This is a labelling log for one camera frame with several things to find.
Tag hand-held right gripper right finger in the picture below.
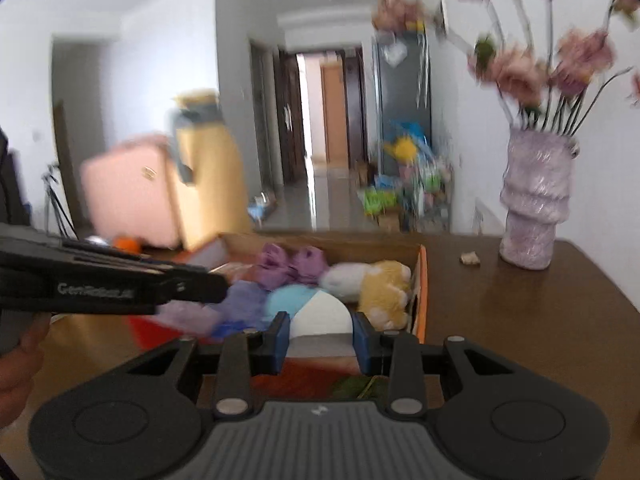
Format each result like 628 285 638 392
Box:
351 311 516 417

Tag blue white plush toy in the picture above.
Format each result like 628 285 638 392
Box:
265 284 353 341

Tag pile of colourful toys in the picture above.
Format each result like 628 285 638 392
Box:
357 120 453 233

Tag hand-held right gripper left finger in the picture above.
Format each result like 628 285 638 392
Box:
127 311 292 420

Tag red cardboard box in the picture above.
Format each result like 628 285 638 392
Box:
127 232 428 401

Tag pink suitcase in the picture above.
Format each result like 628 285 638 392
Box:
80 134 183 251

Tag yellow white plush toy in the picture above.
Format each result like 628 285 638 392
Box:
320 260 413 332

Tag mottled purple vase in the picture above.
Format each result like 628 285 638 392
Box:
499 125 581 272

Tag clear hanging umbrella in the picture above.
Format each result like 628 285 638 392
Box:
417 35 431 111

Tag black paper bag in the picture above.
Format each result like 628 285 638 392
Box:
0 127 28 231

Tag black tripod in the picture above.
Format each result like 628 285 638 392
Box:
42 162 78 238

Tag dried pink roses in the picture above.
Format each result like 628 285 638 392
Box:
372 0 640 136

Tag wooden door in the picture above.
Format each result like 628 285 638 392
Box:
321 62 348 158

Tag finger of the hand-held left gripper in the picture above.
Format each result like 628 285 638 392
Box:
150 262 232 316

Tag lilac knit gloves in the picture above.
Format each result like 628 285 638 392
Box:
256 243 329 288

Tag person's left hand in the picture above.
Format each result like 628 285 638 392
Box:
0 316 52 430

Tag grey refrigerator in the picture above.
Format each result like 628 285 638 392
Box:
372 30 433 176

